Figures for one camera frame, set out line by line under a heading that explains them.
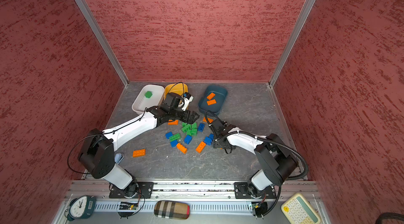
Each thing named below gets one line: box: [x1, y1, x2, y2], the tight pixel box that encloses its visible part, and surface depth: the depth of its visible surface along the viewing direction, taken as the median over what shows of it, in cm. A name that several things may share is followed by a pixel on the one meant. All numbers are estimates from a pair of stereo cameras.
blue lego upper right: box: [197, 122, 206, 132], surface depth 98 cm
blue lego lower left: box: [169, 139, 178, 148], surface depth 91 cm
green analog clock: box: [65, 195, 96, 222], surface depth 68 cm
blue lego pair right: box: [204, 133, 215, 146], surface depth 92 cm
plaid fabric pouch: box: [154, 200, 190, 220], surface depth 68 cm
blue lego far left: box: [165, 131, 174, 140], surface depth 94 cm
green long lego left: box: [169, 133, 181, 142], surface depth 93 cm
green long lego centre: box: [180, 123, 192, 136], surface depth 95 cm
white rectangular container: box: [131, 84, 165, 115], surface depth 112 cm
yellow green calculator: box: [280, 192, 321, 224], surface depth 69 cm
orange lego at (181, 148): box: [176, 143, 188, 154], surface depth 87 cm
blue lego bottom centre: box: [184, 134, 193, 145], surface depth 94 cm
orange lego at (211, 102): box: [206, 98, 217, 106], surface depth 109 cm
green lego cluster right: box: [190, 121, 198, 137], surface depth 94 cm
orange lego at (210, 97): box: [206, 92, 216, 101], surface depth 116 cm
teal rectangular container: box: [197, 84, 228, 116], surface depth 114 cm
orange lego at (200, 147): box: [195, 140, 207, 154], surface depth 89 cm
